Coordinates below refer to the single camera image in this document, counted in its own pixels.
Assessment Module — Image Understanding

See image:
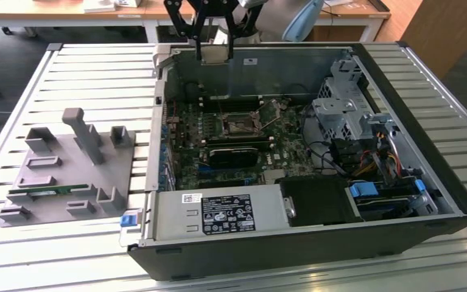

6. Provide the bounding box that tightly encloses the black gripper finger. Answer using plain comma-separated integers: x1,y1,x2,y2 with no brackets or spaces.
162,0,210,60
214,0,264,59

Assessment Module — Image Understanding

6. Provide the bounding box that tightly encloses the silver green CPU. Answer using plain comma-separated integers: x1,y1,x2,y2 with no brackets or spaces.
198,44,230,66

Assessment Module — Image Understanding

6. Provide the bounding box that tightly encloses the CPU socket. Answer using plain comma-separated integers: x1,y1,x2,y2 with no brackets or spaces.
218,111,265,138

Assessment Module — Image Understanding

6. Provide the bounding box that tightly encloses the black RAM slot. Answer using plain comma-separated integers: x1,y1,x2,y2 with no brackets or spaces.
206,142,270,149
205,137,268,144

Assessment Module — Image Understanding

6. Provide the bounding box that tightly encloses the metal socket cover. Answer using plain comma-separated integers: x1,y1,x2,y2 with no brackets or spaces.
252,98,286,127

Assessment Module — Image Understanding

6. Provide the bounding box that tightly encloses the white box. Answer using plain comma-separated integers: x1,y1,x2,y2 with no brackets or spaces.
82,0,117,14

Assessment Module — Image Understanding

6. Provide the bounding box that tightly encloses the light wooden desk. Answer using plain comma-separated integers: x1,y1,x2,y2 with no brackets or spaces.
0,0,149,37
142,0,390,43

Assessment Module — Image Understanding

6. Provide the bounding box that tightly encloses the metal disk bay cage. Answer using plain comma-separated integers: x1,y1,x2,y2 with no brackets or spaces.
310,58,380,153

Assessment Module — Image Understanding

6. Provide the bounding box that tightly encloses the green motherboard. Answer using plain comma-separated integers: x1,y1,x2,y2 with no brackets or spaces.
161,96,316,191

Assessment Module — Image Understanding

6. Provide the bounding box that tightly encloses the black graphics card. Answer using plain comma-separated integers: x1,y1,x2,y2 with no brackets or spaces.
206,147,261,170

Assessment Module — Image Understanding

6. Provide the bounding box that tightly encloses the small silver heatsink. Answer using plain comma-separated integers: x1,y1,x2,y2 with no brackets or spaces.
262,169,289,185

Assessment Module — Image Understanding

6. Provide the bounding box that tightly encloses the grey plastic parts rack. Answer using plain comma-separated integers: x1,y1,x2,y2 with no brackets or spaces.
0,107,137,229

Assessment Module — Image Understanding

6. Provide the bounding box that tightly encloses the brown wooden cabinet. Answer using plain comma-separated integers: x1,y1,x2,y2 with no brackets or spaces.
373,0,467,80

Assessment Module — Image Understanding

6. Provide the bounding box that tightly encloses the silver power supply unit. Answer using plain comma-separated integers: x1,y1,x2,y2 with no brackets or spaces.
146,183,296,242

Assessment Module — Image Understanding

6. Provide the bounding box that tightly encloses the black plastic shroud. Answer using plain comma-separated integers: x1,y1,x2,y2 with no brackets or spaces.
277,177,360,228

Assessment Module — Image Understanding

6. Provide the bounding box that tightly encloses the hard disk in blue carrier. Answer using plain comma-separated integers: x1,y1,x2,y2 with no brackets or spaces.
348,179,417,220

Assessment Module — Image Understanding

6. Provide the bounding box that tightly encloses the green RAM stick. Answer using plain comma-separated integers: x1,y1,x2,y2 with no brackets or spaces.
7,182,91,196

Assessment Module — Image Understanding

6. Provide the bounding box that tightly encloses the black open PC case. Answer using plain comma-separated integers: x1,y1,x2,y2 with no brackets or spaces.
125,41,467,282

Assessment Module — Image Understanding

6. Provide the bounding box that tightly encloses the black wire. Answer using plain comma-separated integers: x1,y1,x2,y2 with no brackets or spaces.
300,106,348,178

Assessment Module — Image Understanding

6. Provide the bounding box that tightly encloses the coloured wire bundle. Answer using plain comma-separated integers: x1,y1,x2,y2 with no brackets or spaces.
353,130,401,178

